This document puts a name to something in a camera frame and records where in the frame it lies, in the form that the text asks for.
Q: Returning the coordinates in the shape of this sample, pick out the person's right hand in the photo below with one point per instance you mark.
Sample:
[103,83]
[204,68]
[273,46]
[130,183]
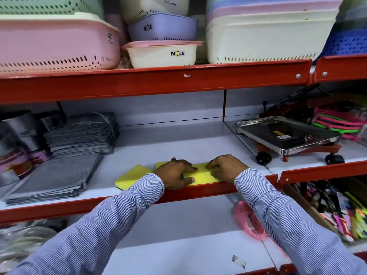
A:
[229,168]

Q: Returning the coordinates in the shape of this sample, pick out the person's left hand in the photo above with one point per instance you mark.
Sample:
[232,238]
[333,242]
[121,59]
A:
[172,174]

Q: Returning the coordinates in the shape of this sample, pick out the person's left thumb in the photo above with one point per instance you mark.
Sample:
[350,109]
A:
[189,180]

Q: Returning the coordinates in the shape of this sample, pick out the person's right fingers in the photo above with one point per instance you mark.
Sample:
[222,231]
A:
[213,167]

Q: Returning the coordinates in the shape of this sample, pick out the person's left forearm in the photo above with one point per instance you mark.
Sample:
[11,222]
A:
[91,231]

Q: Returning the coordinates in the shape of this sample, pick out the person's right forearm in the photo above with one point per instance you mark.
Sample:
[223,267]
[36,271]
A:
[289,223]

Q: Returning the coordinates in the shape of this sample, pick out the red wheeled trolley stand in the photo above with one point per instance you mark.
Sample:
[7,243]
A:
[263,158]

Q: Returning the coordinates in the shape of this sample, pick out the stainless steel tray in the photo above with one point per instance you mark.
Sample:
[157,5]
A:
[286,134]

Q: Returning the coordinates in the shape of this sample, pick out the scrap of clear tape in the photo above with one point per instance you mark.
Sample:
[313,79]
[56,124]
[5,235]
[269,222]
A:
[238,262]

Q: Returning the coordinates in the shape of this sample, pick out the long red shelf beam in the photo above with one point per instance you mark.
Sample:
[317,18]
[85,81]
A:
[154,83]
[57,207]

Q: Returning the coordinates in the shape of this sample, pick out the short red shelf beam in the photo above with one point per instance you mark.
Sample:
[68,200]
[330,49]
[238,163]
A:
[341,68]
[321,170]

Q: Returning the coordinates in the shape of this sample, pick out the black metal tool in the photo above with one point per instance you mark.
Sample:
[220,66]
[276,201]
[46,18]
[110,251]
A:
[301,100]

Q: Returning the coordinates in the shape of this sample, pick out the tied stack of grey cloths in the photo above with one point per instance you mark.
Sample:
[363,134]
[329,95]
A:
[83,134]

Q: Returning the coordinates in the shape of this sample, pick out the cream bowl with pink rim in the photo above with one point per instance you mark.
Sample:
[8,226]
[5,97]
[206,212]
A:
[160,54]

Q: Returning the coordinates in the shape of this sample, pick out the box of assorted utensils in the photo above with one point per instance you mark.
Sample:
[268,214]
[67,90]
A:
[335,209]

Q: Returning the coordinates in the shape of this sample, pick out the loose stack of grey cloths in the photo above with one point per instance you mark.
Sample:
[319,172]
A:
[57,177]

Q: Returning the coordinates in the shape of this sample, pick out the stack of pastel plastic baskets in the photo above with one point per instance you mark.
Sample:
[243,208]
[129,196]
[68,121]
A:
[269,34]

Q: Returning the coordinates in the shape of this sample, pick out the lilac plastic colander bowl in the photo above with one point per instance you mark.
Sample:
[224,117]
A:
[166,27]

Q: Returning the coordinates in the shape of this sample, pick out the pink plastic container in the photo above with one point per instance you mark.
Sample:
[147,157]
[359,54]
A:
[116,27]

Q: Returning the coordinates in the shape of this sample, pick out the pile of silver foil packets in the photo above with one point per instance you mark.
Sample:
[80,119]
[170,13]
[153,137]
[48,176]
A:
[20,146]

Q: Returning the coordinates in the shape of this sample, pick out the cream plastic colander bowl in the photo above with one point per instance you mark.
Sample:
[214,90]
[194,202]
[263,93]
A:
[149,7]

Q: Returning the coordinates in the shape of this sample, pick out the pile of clear plastic bags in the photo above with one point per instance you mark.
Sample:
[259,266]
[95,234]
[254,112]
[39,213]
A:
[25,240]

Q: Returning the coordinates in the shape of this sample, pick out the blue perforated plastic basket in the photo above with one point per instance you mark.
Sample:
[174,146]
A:
[347,44]

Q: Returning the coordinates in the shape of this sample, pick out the pink basket with cream rim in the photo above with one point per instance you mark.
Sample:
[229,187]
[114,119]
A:
[54,45]

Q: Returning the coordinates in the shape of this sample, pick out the green perforated plastic basket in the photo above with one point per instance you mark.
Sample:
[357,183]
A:
[48,5]

